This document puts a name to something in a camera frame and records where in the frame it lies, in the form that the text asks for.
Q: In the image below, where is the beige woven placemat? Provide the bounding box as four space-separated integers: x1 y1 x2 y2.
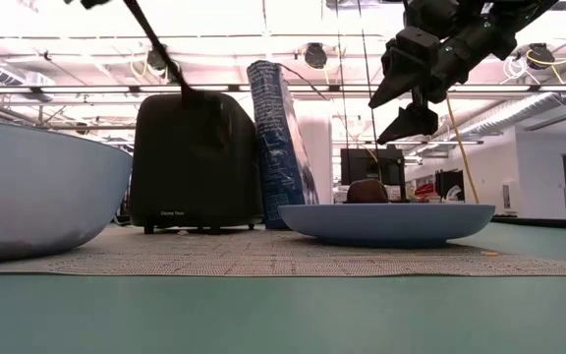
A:
0 225 566 277

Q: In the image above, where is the dark display screen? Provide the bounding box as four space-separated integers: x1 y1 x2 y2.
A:
434 169 467 202

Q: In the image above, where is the black table frame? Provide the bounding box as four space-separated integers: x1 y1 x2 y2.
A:
488 214 566 231

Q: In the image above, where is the ceiling cable reel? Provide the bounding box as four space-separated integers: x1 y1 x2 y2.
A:
305 42 329 71
526 42 553 71
145 46 169 72

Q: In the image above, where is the blue cereal box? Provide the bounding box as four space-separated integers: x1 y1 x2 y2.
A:
246 59 320 231

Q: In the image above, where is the black monitor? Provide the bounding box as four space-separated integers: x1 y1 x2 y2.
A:
340 147 406 202

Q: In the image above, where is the blue bowl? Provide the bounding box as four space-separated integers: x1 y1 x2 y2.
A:
0 117 134 265

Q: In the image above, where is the yellow cable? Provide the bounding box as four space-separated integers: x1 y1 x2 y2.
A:
444 95 481 205

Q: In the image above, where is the thin black hanging cable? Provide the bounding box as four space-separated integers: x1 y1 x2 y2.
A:
334 0 351 149
356 0 384 184

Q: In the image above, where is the blue plate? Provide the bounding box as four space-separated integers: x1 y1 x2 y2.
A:
277 203 496 249

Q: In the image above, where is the toasted bagel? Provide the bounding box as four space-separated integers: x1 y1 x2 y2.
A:
345 178 391 206

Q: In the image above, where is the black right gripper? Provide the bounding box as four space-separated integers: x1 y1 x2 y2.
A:
368 19 519 146

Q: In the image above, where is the black chrome toaster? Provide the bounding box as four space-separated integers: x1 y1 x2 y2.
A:
129 90 265 235

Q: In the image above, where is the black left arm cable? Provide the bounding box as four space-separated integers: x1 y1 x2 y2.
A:
121 0 206 105

